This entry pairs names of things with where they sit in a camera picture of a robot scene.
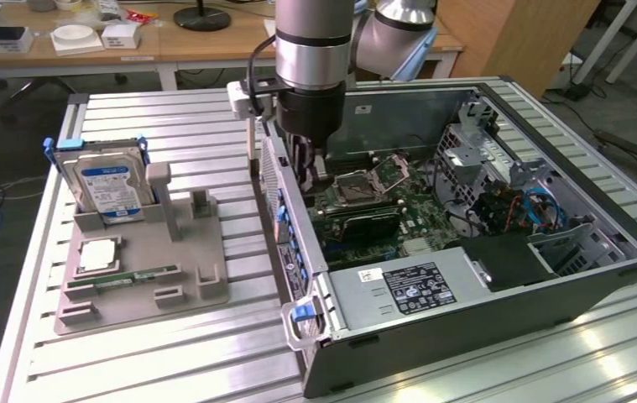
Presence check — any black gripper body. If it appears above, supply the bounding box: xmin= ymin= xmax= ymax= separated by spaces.
xmin=276 ymin=86 xmax=347 ymax=149

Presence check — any black graphics card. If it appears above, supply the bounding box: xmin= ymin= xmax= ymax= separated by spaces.
xmin=341 ymin=208 xmax=403 ymax=241

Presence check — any CPU socket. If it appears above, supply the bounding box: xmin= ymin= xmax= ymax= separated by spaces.
xmin=332 ymin=170 xmax=379 ymax=207

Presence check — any black installed RAM stick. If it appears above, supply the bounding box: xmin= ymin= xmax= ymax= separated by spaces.
xmin=317 ymin=200 xmax=401 ymax=219

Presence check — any metal socket cover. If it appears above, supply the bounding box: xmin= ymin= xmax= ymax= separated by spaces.
xmin=371 ymin=153 xmax=413 ymax=190

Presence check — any blue expansion slot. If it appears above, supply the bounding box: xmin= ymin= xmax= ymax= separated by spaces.
xmin=321 ymin=238 xmax=364 ymax=255

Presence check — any green motherboard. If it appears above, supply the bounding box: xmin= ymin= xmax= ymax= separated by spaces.
xmin=295 ymin=144 xmax=465 ymax=270

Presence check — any wooden desk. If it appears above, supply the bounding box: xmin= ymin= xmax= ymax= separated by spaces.
xmin=0 ymin=0 xmax=465 ymax=92

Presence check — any small silver chipset heatsink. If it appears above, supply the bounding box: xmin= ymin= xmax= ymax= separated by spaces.
xmin=403 ymin=239 xmax=437 ymax=256

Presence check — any perforated silver disk bay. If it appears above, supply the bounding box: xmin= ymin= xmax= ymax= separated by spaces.
xmin=435 ymin=98 xmax=527 ymax=190

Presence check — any black round lamp base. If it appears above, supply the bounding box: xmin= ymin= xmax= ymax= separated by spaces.
xmin=172 ymin=0 xmax=235 ymax=33

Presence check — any silver power supply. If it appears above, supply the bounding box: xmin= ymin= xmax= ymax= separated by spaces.
xmin=325 ymin=246 xmax=493 ymax=332

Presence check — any gray parts rack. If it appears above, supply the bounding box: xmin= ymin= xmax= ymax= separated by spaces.
xmin=52 ymin=162 xmax=231 ymax=337

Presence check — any blue case latch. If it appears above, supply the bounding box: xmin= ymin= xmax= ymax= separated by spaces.
xmin=288 ymin=306 xmax=319 ymax=325

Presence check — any hard disk in blue carrier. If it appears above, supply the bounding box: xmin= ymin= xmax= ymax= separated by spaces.
xmin=41 ymin=133 xmax=155 ymax=224

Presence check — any white labelled box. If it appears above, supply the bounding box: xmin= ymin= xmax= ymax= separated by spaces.
xmin=100 ymin=23 xmax=144 ymax=50

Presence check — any green RAM stick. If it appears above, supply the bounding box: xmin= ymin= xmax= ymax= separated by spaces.
xmin=68 ymin=264 xmax=179 ymax=290

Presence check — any wooden cabinet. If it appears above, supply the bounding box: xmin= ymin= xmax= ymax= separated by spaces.
xmin=435 ymin=0 xmax=603 ymax=97

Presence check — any silver CPU chip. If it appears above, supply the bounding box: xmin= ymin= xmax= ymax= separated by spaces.
xmin=77 ymin=241 xmax=121 ymax=272

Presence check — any white round tape holder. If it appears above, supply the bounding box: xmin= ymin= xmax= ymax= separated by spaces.
xmin=49 ymin=24 xmax=105 ymax=56

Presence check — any black floor adapter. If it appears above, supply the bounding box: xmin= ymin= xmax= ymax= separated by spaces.
xmin=561 ymin=82 xmax=592 ymax=102

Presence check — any open black PC case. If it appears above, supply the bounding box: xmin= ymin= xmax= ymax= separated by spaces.
xmin=243 ymin=81 xmax=637 ymax=400

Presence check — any gray metal disk bay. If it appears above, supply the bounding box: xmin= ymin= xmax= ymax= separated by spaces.
xmin=525 ymin=222 xmax=627 ymax=278

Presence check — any black chair base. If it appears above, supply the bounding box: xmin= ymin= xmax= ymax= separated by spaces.
xmin=0 ymin=73 xmax=129 ymax=123

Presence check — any white box with dark lid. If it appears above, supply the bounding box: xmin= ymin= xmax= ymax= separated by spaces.
xmin=0 ymin=25 xmax=36 ymax=55

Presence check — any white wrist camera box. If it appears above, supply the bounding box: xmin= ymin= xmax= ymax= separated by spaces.
xmin=227 ymin=79 xmax=277 ymax=121

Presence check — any black camera cable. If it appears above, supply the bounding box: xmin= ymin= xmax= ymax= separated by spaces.
xmin=245 ymin=35 xmax=279 ymax=117

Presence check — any blue data wire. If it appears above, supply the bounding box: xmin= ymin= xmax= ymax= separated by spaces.
xmin=521 ymin=186 xmax=569 ymax=230

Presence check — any white floor cable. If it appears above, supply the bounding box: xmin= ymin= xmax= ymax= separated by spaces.
xmin=0 ymin=175 xmax=51 ymax=201

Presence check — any white table frame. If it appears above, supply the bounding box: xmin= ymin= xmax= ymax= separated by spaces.
xmin=569 ymin=0 xmax=637 ymax=114

